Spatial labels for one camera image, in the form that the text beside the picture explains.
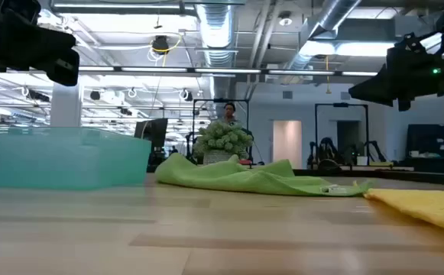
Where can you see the silver round ventilation duct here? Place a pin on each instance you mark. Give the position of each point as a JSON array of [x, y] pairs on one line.
[[216, 34]]

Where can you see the black background robot arm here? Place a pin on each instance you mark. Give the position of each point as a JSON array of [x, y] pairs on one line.
[[326, 151], [376, 151]]

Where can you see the black background stand frame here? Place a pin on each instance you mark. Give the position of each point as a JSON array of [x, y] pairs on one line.
[[340, 104], [221, 100]]

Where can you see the black aluminium table frame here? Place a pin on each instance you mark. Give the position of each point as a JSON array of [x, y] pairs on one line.
[[416, 176]]

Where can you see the teal translucent plastic basket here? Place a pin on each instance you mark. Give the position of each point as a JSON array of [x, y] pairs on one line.
[[61, 160]]

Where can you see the black ceiling device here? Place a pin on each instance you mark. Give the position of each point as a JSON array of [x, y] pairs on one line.
[[160, 44]]

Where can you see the green microfiber towel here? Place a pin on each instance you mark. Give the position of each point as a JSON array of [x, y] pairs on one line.
[[244, 179]]

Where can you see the artificial green potted plant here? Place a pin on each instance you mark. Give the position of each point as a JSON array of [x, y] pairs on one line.
[[221, 139]]

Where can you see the black background cabinet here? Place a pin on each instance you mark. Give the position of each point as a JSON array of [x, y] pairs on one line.
[[432, 141]]

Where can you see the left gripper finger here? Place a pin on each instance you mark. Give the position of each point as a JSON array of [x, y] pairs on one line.
[[67, 70]]

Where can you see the person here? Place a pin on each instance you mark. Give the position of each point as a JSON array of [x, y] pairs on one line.
[[230, 112]]

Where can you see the silver slanted ventilation duct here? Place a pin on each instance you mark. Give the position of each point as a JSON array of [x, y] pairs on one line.
[[328, 19]]

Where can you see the white building column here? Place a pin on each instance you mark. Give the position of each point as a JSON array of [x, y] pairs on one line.
[[65, 107]]

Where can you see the black background monitor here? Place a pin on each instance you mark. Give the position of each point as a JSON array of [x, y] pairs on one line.
[[153, 131]]

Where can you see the white door panel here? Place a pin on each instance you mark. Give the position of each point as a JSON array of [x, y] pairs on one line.
[[287, 143]]

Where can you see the long ceiling light bar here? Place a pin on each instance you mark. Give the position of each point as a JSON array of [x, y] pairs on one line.
[[225, 70]]

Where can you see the yellow microfiber towel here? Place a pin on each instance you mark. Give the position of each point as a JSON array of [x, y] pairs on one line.
[[432, 208]]

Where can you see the white cup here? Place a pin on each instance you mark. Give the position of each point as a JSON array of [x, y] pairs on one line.
[[362, 160]]

